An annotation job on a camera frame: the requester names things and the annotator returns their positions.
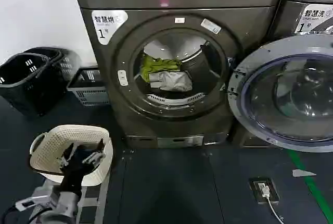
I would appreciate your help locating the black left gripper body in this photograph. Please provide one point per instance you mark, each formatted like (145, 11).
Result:
(74, 174)

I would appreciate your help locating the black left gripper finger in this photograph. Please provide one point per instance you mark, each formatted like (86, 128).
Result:
(100, 147)
(69, 151)

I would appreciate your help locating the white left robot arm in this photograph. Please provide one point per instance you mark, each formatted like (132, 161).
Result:
(63, 205)

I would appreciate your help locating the white perforated laundry basket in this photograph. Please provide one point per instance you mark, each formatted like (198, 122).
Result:
(49, 153)

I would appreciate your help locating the grey slatted plastic crate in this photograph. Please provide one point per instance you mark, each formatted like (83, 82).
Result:
(88, 91)

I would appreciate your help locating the black plastic laundry basket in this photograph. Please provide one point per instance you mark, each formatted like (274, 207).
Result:
(69, 58)
(23, 86)

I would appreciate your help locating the green garment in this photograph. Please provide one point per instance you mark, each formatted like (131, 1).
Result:
(153, 65)

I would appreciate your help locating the pale grey garment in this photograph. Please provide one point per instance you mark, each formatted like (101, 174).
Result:
(175, 79)

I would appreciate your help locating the grey dryer with round opening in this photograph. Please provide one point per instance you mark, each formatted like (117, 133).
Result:
(169, 20)

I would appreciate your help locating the floor power socket box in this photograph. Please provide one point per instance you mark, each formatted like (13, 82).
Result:
(256, 194)

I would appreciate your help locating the round glass dryer door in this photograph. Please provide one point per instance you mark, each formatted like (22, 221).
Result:
(286, 91)

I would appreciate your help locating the white floor tape piece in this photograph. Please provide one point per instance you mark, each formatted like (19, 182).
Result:
(303, 173)

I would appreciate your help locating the green floor tape strip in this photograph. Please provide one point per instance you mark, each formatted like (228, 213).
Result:
(309, 185)

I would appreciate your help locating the grey washing machine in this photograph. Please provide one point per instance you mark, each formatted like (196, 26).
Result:
(283, 20)

